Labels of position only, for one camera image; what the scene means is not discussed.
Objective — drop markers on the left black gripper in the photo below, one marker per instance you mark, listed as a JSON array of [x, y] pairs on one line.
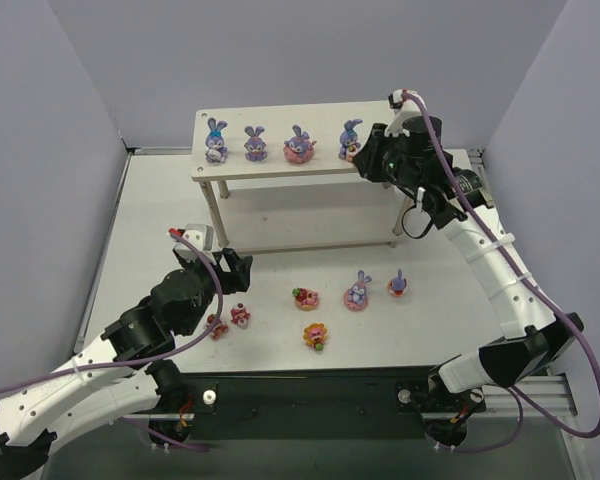
[[231, 272]]

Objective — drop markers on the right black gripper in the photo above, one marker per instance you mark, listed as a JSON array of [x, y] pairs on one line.
[[372, 151]]

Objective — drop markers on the small purple bunny with strawberry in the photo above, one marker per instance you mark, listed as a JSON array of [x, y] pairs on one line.
[[349, 140]]

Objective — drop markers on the purple bunny sitting toy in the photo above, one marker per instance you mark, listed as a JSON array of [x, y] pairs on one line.
[[255, 146]]

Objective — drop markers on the purple bunny blue bow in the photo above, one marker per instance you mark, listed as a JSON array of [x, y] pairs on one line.
[[216, 150]]

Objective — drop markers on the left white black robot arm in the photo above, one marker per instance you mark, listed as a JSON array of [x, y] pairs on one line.
[[126, 369]]

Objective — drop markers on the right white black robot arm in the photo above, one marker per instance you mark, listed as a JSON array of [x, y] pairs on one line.
[[534, 330]]

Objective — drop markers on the white wooden two-tier shelf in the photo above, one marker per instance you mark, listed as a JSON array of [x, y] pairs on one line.
[[273, 205]]

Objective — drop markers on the pink bear cake toy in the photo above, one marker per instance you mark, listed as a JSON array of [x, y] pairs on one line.
[[240, 316]]

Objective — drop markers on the pink strawberry cake toy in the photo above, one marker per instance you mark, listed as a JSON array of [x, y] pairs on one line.
[[217, 328]]

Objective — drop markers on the pink bear strawberry donut toy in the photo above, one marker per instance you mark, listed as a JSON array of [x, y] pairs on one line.
[[305, 299]]

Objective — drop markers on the pink bear sunflower toy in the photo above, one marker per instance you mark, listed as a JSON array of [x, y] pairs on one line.
[[315, 336]]

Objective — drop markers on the purple bunny red base toy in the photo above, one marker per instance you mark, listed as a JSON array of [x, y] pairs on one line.
[[397, 286]]

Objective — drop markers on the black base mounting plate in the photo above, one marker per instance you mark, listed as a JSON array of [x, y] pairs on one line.
[[358, 404]]

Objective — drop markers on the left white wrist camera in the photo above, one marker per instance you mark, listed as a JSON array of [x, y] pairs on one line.
[[200, 236]]

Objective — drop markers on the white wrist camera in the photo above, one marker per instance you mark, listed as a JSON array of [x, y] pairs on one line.
[[200, 236], [405, 104]]

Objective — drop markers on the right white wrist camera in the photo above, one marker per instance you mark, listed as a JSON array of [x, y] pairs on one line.
[[405, 104]]

